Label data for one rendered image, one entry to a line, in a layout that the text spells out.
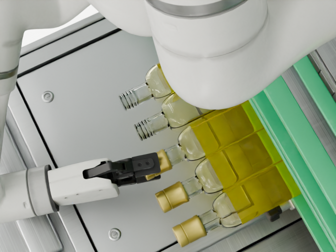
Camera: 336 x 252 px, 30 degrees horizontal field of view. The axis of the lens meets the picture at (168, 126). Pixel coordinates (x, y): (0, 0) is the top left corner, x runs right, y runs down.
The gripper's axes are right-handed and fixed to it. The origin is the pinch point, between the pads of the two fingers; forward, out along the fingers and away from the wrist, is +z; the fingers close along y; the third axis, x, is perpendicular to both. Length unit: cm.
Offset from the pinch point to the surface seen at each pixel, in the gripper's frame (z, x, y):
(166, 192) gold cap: 2.1, -4.7, 1.5
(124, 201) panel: -5.0, -2.3, -12.7
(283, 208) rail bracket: 20.4, -10.2, -4.9
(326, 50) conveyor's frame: 27.7, 8.1, 15.4
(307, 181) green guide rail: 22.5, -8.1, 6.2
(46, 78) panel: -14.6, 23.2, -12.9
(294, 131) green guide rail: 20.6, -2.0, 13.6
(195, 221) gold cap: 5.5, -9.9, 1.3
